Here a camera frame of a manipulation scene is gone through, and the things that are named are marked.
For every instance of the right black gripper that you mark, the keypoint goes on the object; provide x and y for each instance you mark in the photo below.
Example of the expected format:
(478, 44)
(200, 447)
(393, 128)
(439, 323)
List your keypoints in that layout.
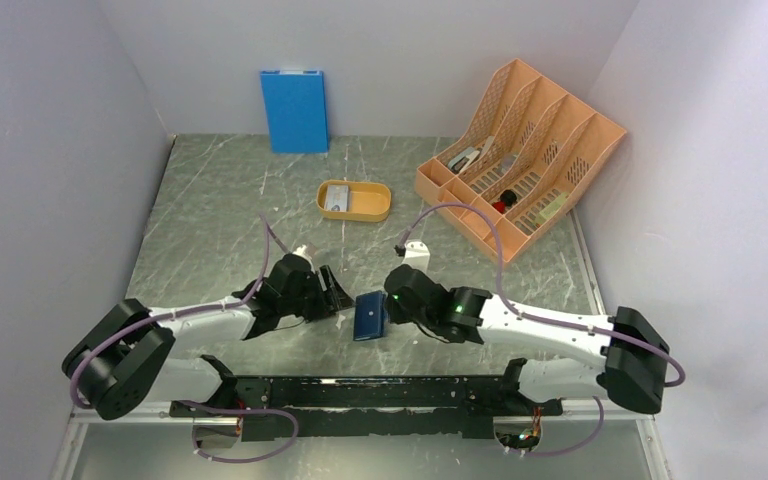
(394, 313)

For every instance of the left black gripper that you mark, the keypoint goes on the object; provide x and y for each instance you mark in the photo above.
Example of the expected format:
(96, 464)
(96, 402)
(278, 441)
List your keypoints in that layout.
(335, 298)

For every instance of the navy blue card holder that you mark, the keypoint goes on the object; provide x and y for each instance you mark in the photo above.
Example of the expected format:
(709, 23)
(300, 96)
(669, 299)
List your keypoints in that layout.
(369, 316)

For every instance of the orange oval tray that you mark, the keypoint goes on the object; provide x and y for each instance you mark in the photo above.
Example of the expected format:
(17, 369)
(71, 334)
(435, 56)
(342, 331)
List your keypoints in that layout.
(370, 202)

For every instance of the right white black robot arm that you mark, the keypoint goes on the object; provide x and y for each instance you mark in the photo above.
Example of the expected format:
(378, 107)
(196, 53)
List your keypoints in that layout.
(620, 357)

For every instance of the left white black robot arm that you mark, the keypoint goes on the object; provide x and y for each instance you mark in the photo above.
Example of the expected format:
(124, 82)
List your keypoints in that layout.
(137, 354)

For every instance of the silver VIP card stack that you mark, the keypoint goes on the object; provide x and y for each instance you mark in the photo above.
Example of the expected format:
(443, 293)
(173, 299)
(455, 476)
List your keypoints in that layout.
(337, 197)

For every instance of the red black stamp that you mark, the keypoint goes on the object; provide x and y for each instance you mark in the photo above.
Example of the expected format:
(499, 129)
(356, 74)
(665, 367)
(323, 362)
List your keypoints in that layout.
(507, 199)

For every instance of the grey stapler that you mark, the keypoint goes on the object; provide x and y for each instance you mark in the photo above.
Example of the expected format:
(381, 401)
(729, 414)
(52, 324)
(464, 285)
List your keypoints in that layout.
(461, 160)

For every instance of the green sticky note pad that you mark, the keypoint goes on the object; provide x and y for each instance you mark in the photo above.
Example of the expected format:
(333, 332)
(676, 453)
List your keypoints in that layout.
(550, 207)

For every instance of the grey item in organizer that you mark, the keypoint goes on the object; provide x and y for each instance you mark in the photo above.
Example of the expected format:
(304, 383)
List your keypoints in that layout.
(506, 163)

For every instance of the orange desk file organizer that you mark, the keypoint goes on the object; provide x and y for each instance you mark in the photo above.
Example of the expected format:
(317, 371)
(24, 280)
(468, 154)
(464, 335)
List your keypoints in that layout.
(561, 142)

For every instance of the blue folder box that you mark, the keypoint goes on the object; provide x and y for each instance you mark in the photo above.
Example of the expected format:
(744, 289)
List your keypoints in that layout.
(296, 112)

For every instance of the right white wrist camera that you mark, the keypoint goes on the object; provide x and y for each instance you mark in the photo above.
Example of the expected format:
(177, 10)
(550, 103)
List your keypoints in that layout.
(415, 254)

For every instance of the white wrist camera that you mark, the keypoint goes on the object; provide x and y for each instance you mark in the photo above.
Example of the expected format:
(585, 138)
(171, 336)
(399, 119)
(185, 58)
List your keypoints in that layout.
(415, 254)
(306, 251)

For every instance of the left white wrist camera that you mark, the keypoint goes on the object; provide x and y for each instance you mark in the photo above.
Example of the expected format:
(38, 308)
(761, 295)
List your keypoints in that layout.
(306, 251)

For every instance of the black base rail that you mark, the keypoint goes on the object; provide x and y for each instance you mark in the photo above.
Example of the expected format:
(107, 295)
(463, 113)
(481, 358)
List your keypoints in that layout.
(359, 406)

